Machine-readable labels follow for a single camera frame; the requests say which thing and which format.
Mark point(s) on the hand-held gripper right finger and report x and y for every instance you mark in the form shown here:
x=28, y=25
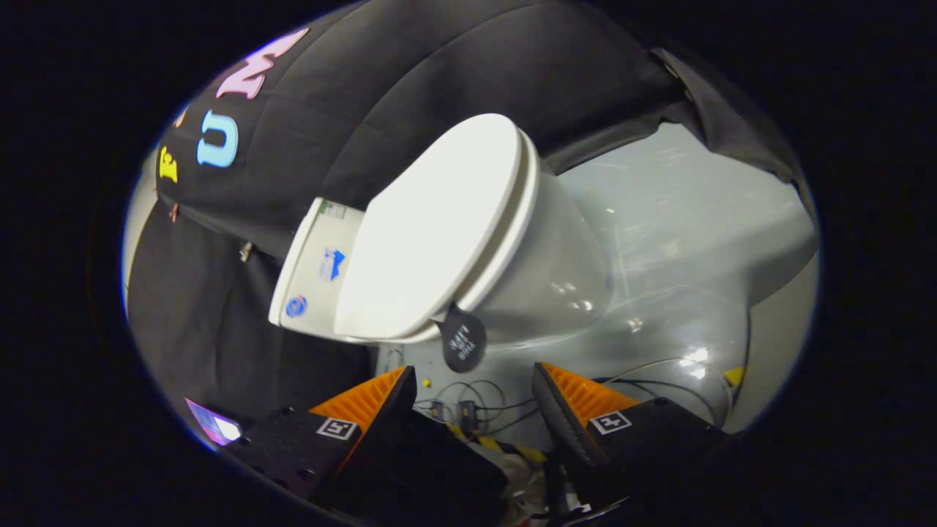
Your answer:
x=560, y=421

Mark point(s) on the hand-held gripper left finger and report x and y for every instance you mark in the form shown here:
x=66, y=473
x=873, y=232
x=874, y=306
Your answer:
x=381, y=424

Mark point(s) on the white toilet lid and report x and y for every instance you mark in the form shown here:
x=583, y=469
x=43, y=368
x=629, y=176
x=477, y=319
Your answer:
x=432, y=227

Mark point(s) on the white toilet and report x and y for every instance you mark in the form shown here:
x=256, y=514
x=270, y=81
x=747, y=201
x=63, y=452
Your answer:
x=556, y=271

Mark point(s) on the yellow black striped tape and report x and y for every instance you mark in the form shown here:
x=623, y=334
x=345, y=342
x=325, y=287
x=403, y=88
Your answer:
x=505, y=446

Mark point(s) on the dark cloth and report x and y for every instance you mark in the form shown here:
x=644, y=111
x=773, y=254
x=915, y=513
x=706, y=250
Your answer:
x=439, y=476

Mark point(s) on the computer monitor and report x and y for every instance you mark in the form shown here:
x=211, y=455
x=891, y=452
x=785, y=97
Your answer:
x=212, y=424

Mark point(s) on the silver cloth clip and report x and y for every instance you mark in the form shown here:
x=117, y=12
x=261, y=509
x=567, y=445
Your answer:
x=246, y=252

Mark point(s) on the black backdrop cloth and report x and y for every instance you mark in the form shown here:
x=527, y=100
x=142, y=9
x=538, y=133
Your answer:
x=410, y=73

